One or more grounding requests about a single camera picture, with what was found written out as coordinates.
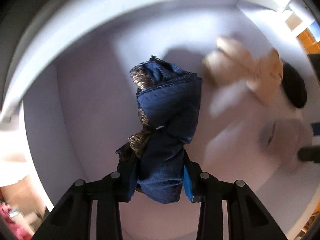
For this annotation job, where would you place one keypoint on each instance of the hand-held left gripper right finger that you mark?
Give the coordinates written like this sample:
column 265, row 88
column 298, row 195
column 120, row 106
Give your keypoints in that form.
column 188, row 185

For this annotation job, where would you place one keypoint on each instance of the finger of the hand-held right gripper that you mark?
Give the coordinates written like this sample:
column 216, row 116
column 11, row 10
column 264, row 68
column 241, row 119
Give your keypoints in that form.
column 310, row 154
column 315, row 127

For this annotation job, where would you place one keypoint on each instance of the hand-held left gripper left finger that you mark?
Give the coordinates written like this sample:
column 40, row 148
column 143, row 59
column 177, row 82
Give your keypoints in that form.
column 125, row 187

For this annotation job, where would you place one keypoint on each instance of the black knit cloth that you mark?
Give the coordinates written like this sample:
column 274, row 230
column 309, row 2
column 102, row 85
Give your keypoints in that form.
column 295, row 87

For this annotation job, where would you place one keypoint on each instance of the mauve cloth bundle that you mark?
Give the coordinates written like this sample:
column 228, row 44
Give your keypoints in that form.
column 250, row 150

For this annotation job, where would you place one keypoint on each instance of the navy cloth bundle gold lace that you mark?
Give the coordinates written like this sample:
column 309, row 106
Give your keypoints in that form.
column 170, row 110

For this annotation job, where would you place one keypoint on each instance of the wooden door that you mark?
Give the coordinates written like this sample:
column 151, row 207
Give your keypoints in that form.
column 310, row 42

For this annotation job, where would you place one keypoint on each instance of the red cloth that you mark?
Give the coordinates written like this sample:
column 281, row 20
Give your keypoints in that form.
column 12, row 222

